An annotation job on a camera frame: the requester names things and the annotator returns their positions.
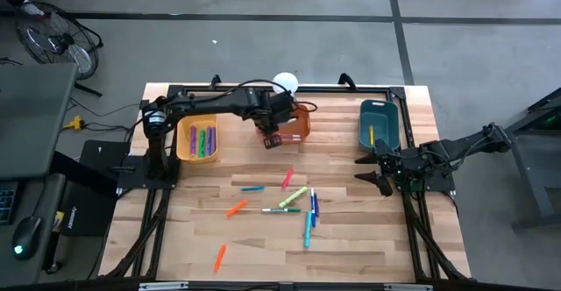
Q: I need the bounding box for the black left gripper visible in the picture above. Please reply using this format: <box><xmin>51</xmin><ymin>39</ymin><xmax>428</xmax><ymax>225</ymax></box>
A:
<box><xmin>256</xmin><ymin>93</ymin><xmax>299</xmax><ymax>150</ymax></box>

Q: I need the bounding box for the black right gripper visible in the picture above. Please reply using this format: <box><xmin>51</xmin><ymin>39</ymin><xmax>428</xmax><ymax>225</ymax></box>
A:
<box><xmin>353</xmin><ymin>138</ymin><xmax>412</xmax><ymax>198</ymax></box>

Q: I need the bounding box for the pink highlighter pen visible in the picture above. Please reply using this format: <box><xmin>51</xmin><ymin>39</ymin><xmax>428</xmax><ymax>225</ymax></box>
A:
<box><xmin>280</xmin><ymin>167</ymin><xmax>295</xmax><ymax>191</ymax></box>

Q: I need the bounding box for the lime green highlighter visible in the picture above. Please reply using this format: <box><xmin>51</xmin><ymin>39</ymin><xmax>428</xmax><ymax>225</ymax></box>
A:
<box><xmin>278</xmin><ymin>186</ymin><xmax>309</xmax><ymax>209</ymax></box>

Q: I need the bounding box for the teal highlighter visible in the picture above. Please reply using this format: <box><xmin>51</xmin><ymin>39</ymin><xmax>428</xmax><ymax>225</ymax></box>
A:
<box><xmin>302</xmin><ymin>210</ymin><xmax>313</xmax><ymax>249</ymax></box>

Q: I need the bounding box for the green dry-erase marker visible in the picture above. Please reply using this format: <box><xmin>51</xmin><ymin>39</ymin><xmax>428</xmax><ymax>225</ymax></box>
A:
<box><xmin>261</xmin><ymin>207</ymin><xmax>302</xmax><ymax>215</ymax></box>

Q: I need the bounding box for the orange highlighter pen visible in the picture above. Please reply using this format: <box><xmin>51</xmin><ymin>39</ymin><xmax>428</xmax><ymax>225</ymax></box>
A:
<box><xmin>213</xmin><ymin>243</ymin><xmax>227</xmax><ymax>273</ymax></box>
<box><xmin>225</xmin><ymin>199</ymin><xmax>250</xmax><ymax>218</ymax></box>

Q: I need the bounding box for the orange plastic bin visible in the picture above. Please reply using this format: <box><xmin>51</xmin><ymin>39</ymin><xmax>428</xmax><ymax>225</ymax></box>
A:
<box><xmin>256</xmin><ymin>103</ymin><xmax>312</xmax><ymax>148</ymax></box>

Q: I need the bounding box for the white mushroom lamp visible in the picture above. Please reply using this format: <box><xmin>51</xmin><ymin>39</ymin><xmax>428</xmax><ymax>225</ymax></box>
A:
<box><xmin>272</xmin><ymin>71</ymin><xmax>301</xmax><ymax>96</ymax></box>

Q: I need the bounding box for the teal plastic bin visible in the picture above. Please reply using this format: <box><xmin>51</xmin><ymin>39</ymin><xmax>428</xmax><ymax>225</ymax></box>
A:
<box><xmin>358</xmin><ymin>99</ymin><xmax>401</xmax><ymax>154</ymax></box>

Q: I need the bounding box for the yellow plastic bin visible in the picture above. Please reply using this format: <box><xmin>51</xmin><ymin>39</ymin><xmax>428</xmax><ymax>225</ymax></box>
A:
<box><xmin>176</xmin><ymin>114</ymin><xmax>220</xmax><ymax>165</ymax></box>

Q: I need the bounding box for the black metal stand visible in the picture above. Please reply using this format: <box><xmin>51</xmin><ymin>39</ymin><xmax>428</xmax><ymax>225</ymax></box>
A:
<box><xmin>502</xmin><ymin>87</ymin><xmax>561</xmax><ymax>231</ymax></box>

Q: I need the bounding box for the yellow power plug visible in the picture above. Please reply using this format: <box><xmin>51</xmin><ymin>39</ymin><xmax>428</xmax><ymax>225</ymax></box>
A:
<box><xmin>62</xmin><ymin>115</ymin><xmax>87</xmax><ymax>131</ymax></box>

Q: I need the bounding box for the black controller box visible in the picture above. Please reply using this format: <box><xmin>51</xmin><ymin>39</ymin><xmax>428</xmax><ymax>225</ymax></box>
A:
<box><xmin>50</xmin><ymin>139</ymin><xmax>132</xmax><ymax>238</ymax></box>

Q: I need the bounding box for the black floor fan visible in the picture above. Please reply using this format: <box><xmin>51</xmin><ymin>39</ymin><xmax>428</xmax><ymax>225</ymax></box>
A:
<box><xmin>15</xmin><ymin>0</ymin><xmax>105</xmax><ymax>98</ymax></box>

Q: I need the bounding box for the person's shoe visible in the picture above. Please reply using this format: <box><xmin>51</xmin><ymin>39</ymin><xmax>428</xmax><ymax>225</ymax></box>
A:
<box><xmin>19</xmin><ymin>0</ymin><xmax>47</xmax><ymax>21</ymax></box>

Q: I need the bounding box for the black computer mouse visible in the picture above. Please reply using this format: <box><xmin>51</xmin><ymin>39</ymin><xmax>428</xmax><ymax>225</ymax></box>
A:
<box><xmin>11</xmin><ymin>215</ymin><xmax>44</xmax><ymax>262</ymax></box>

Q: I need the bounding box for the backlit keyboard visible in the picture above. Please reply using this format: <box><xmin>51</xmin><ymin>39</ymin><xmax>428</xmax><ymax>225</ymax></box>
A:
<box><xmin>0</xmin><ymin>181</ymin><xmax>19</xmax><ymax>226</ymax></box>

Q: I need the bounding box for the dark grey desk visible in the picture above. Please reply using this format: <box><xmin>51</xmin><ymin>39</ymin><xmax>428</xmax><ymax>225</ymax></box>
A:
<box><xmin>0</xmin><ymin>171</ymin><xmax>67</xmax><ymax>288</ymax></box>

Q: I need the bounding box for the black aluminium table frame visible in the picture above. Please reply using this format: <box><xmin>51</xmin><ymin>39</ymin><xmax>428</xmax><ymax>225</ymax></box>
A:
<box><xmin>99</xmin><ymin>74</ymin><xmax>473</xmax><ymax>291</ymax></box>

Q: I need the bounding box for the silver metal bracket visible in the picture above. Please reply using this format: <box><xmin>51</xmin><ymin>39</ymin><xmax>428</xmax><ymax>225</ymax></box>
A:
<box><xmin>138</xmin><ymin>281</ymin><xmax>190</xmax><ymax>291</ymax></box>
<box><xmin>383</xmin><ymin>283</ymin><xmax>434</xmax><ymax>291</ymax></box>

